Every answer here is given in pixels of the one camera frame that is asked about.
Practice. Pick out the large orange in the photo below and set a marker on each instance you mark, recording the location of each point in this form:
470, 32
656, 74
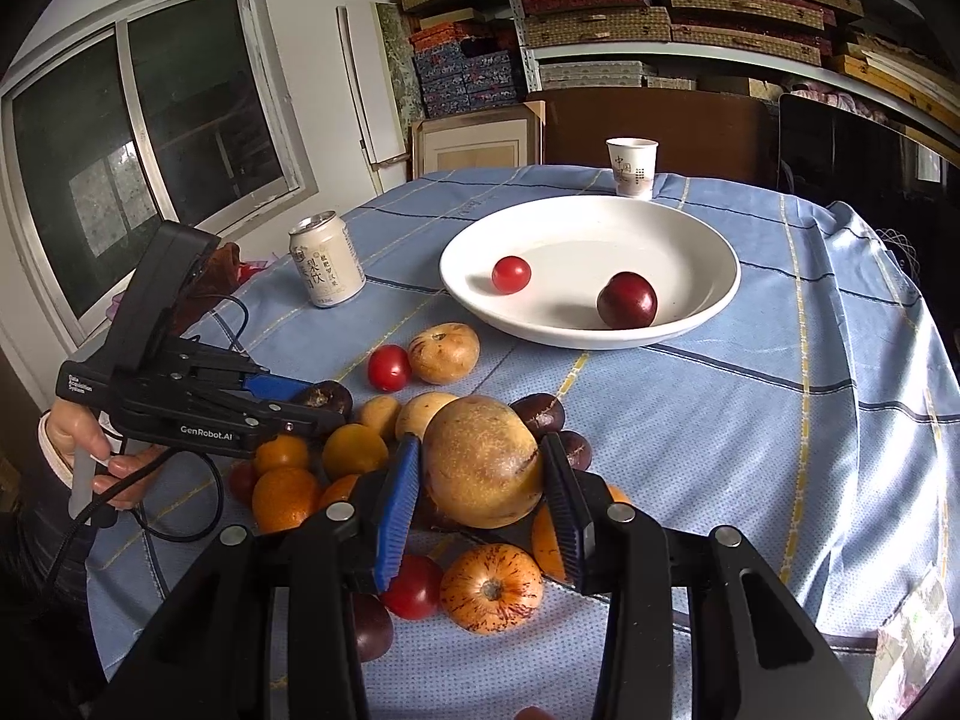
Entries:
285, 499

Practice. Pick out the printed plastic bag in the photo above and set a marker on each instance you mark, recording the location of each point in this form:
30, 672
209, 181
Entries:
907, 637

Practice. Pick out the dark red plum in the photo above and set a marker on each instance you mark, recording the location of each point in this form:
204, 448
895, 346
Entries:
626, 300

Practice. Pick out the spotted orange passion fruit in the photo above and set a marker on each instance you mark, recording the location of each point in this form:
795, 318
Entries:
491, 589

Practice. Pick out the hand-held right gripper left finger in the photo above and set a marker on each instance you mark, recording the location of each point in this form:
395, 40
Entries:
397, 510

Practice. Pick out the brown wooden board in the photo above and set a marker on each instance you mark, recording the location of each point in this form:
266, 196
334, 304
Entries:
652, 127

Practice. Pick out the white drink can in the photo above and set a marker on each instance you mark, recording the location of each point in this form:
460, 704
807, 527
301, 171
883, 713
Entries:
326, 262

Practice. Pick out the stack of blue patterned boxes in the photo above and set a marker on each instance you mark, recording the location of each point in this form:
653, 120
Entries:
465, 75

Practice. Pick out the green marbled panel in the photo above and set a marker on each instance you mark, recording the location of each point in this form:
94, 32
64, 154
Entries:
397, 60

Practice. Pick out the grey framed window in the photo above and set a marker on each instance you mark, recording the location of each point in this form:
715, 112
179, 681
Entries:
187, 127

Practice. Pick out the white leaning board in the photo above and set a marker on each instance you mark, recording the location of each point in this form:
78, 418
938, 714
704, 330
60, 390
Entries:
360, 90

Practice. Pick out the white metal shelf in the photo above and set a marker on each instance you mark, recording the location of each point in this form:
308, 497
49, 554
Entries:
675, 52

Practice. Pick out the dark purple passion fruit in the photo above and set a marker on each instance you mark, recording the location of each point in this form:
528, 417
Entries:
577, 450
326, 394
541, 412
373, 626

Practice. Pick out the red bag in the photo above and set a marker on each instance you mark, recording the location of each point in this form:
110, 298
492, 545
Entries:
240, 266

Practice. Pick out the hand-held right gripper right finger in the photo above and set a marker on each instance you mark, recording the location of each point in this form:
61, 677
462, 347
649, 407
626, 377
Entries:
562, 510

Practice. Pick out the person's left hand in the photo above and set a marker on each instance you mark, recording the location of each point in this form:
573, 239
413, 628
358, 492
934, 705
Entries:
71, 431

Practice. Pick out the large yellow passion fruit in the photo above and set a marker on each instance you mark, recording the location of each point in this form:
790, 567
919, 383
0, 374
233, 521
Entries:
484, 461

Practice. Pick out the person's left forearm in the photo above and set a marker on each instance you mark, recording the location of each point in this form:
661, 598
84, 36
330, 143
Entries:
37, 577

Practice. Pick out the red tomato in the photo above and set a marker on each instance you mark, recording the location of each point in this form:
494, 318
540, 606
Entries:
411, 586
388, 367
511, 274

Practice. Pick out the blue checked tablecloth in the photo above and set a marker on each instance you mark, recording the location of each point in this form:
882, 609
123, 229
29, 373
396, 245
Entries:
750, 427

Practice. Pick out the shelf with stacked boxes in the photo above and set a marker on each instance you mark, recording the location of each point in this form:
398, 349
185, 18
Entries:
675, 15

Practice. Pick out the white plate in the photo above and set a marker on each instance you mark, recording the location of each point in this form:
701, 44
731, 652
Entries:
585, 240

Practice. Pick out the white paper cup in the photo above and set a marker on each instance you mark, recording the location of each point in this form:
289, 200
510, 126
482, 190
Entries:
631, 165

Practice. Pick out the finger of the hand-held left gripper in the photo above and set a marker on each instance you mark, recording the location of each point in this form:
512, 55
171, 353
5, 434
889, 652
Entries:
285, 421
270, 388

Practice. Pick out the small yellow passion fruit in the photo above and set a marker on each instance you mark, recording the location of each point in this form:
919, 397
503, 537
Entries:
379, 416

